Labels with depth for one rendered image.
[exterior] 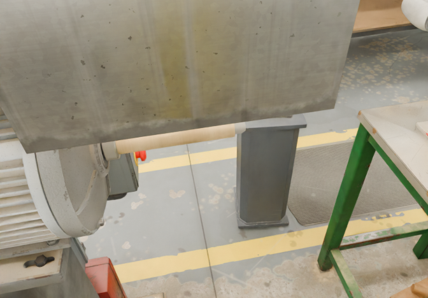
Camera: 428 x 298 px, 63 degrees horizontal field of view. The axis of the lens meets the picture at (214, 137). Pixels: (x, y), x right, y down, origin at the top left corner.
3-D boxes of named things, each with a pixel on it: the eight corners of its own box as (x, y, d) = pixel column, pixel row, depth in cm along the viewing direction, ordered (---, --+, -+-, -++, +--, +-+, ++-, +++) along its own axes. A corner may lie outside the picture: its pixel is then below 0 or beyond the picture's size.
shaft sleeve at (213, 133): (117, 155, 51) (114, 134, 51) (120, 153, 55) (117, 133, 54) (235, 137, 54) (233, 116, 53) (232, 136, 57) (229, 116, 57)
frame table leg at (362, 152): (320, 274, 166) (369, 130, 106) (315, 263, 170) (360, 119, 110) (330, 272, 166) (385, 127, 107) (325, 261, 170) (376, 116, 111)
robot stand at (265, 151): (233, 188, 207) (233, 90, 161) (279, 186, 208) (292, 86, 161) (237, 228, 186) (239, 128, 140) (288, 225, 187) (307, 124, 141)
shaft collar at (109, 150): (104, 162, 51) (99, 131, 50) (109, 159, 55) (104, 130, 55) (117, 160, 51) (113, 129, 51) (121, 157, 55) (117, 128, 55)
